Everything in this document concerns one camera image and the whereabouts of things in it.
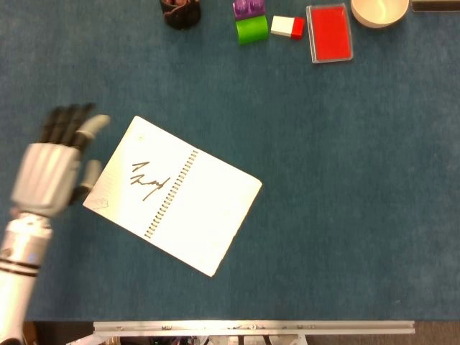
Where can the green rounded building block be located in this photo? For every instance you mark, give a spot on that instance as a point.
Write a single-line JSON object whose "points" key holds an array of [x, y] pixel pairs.
{"points": [[251, 30]]}

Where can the blue felt table cloth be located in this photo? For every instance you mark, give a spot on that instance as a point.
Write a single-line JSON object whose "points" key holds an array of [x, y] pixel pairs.
{"points": [[341, 179]]}

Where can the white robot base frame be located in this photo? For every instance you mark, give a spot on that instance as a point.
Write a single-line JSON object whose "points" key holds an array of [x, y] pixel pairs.
{"points": [[215, 340]]}

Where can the black mesh pen cup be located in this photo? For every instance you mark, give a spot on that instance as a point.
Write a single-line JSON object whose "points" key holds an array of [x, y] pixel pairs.
{"points": [[181, 16]]}

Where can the left silver-black robot hand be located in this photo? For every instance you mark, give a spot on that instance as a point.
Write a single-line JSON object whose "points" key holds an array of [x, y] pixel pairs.
{"points": [[46, 176]]}

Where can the cream white bowl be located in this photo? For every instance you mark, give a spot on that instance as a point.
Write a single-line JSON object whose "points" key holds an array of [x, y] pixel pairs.
{"points": [[379, 12]]}

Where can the spiral notebook with brown cover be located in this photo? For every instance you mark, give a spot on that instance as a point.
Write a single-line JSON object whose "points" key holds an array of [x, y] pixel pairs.
{"points": [[194, 215]]}

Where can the white stamp with red cap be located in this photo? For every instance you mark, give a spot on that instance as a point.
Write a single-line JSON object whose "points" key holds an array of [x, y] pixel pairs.
{"points": [[282, 26]]}

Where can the purple two-stud building block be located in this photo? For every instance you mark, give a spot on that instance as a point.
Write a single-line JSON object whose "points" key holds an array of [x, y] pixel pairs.
{"points": [[248, 8]]}

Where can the red ink pad clear case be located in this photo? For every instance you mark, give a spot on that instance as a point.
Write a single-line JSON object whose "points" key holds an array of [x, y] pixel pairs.
{"points": [[330, 34]]}

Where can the aluminium profile rail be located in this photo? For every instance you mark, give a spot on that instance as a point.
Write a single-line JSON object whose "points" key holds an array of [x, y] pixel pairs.
{"points": [[251, 327]]}

